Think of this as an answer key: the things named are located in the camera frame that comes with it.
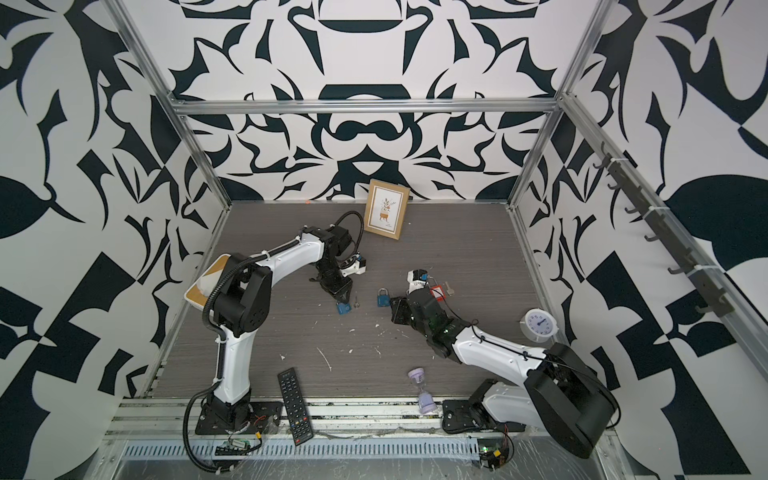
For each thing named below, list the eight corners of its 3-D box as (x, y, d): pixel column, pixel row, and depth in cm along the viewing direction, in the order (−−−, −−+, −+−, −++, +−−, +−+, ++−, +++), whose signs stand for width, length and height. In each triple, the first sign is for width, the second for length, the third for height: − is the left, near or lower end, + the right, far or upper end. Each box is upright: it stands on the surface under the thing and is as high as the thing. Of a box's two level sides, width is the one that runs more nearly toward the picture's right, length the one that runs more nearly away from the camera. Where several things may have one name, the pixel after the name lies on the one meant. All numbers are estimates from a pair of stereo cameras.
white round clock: (522, 345, 90) (529, 338, 86) (513, 316, 96) (520, 308, 91) (553, 345, 90) (562, 338, 86) (543, 316, 96) (551, 308, 91)
